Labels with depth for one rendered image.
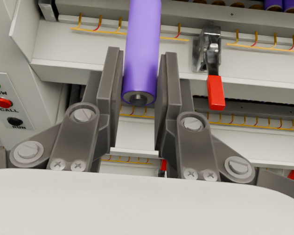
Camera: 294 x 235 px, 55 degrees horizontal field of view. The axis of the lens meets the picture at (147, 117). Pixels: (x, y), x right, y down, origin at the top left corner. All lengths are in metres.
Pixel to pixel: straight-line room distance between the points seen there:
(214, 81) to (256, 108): 0.24
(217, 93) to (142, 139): 0.23
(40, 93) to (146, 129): 0.19
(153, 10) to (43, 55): 0.17
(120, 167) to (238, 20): 0.42
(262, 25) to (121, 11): 0.14
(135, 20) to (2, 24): 0.15
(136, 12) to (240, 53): 0.18
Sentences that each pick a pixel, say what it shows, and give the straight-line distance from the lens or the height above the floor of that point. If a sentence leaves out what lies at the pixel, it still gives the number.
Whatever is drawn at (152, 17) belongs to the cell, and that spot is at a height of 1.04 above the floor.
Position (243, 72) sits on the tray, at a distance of 0.32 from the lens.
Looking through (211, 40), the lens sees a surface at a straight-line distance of 0.29.
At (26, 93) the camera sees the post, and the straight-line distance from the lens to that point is 0.36.
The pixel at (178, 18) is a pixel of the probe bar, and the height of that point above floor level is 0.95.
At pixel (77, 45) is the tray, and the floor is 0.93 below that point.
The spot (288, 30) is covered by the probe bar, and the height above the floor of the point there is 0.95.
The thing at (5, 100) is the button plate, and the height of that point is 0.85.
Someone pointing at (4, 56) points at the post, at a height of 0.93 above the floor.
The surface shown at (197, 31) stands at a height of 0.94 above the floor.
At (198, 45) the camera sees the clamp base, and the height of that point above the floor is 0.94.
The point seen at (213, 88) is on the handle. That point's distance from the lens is 0.25.
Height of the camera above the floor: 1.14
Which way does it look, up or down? 58 degrees down
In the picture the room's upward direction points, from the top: 9 degrees clockwise
